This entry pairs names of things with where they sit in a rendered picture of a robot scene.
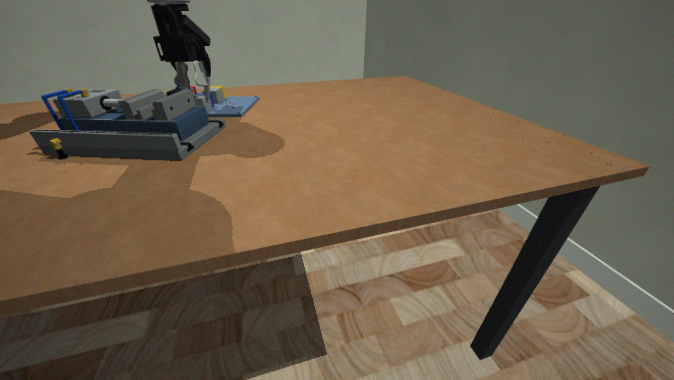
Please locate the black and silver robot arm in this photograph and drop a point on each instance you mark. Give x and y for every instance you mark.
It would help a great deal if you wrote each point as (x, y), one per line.
(187, 22)

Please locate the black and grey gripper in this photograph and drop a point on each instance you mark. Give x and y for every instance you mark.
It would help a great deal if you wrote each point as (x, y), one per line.
(179, 51)

